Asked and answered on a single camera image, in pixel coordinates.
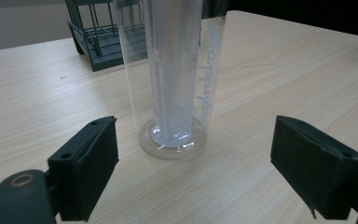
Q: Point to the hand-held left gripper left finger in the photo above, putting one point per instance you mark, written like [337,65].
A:
[84,171]

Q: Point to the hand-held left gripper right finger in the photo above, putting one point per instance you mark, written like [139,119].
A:
[313,168]

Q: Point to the clear plastic measuring cylinder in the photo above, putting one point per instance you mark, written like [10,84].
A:
[171,77]

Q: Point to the clear plastic tube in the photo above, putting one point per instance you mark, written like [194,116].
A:
[173,71]

